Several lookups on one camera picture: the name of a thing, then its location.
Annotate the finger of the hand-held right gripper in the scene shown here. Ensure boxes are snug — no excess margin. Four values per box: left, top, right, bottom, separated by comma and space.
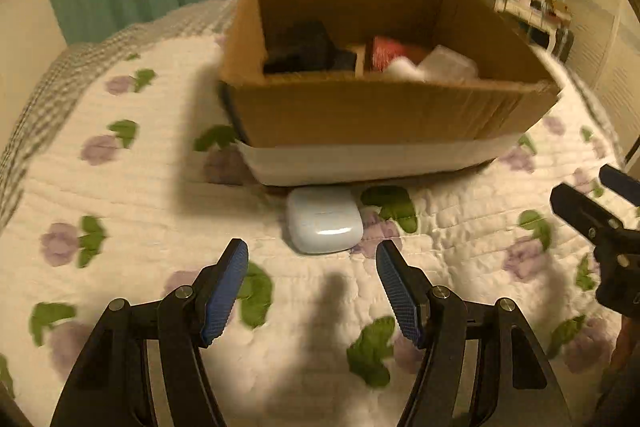
598, 164, 640, 208
550, 183, 626, 248

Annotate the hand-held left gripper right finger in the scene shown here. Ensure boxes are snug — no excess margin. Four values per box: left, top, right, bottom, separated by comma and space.
375, 239, 573, 427

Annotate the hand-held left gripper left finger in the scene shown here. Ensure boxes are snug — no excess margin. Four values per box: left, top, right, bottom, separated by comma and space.
50, 238, 249, 427

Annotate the light blue earbuds case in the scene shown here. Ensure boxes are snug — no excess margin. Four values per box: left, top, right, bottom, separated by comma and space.
286, 187, 364, 255

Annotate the cardboard box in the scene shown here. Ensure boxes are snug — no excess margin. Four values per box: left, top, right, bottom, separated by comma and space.
218, 0, 561, 186

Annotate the large white charger block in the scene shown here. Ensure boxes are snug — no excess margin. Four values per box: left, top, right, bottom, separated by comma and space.
417, 45, 481, 82

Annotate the small white charger plug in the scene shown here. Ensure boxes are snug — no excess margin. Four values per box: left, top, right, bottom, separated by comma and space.
384, 57, 427, 82

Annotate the grey power bank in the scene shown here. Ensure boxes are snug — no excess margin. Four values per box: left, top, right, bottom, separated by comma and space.
262, 21, 335, 75

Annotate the person's right forearm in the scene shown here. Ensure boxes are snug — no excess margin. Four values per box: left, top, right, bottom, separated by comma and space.
597, 321, 640, 427

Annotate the white floral quilt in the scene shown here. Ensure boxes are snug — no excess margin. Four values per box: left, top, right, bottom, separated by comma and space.
0, 0, 640, 427

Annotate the white louvred wardrobe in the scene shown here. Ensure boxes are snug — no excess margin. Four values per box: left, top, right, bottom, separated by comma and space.
565, 0, 640, 158

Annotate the dark suitcase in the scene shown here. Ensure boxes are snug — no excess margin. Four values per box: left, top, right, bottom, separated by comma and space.
552, 27, 576, 62

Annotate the white dressing table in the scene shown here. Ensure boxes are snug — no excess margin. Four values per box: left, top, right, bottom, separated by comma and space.
492, 0, 573, 58

